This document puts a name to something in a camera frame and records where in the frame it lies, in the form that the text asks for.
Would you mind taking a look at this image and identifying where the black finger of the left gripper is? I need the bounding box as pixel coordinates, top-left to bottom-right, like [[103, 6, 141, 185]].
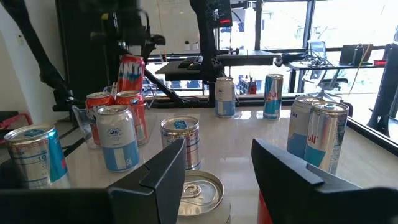
[[115, 43, 126, 68], [141, 43, 155, 65]]

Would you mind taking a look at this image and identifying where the black standing desk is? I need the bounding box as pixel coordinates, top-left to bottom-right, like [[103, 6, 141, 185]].
[[152, 49, 282, 82]]

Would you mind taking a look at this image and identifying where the silver blue Red Bull can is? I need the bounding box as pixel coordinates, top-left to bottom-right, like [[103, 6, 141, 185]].
[[160, 116, 201, 171], [303, 101, 349, 175], [262, 73, 285, 120], [4, 124, 73, 190]]

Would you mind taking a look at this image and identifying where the black laptop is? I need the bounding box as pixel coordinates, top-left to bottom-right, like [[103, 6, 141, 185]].
[[338, 43, 374, 66]]

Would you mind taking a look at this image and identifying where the grey office chair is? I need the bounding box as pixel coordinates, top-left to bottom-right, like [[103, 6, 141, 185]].
[[303, 67, 351, 102]]

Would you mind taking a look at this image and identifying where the black window frame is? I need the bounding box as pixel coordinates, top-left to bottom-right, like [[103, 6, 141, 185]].
[[253, 0, 398, 53]]

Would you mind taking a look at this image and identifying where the black keyboard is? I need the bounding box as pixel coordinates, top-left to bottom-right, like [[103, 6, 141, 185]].
[[177, 55, 200, 68]]

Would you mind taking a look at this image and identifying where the pink rolling stool cart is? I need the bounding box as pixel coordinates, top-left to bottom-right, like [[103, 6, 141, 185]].
[[0, 111, 34, 131]]

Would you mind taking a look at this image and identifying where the clear plastic bin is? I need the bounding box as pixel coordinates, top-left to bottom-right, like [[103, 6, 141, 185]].
[[70, 83, 158, 151]]

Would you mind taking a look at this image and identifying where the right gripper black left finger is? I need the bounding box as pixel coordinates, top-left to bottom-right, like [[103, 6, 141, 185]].
[[107, 138, 187, 224]]

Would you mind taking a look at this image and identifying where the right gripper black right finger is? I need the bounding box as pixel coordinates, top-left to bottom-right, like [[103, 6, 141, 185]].
[[251, 138, 363, 224]]

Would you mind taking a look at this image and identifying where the black computer monitor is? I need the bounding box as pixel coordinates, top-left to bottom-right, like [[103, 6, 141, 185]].
[[205, 0, 233, 29]]

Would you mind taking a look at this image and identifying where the black partition panel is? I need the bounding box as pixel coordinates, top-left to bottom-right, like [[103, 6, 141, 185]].
[[55, 0, 125, 100]]

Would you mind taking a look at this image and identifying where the whiteboard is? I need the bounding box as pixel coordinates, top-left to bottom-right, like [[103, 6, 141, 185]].
[[139, 0, 201, 56]]

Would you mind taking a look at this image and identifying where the silver laptop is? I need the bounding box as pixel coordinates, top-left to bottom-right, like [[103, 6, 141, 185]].
[[307, 40, 327, 60]]

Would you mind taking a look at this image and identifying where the black office desk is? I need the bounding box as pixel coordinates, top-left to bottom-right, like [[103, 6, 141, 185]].
[[284, 60, 386, 94]]

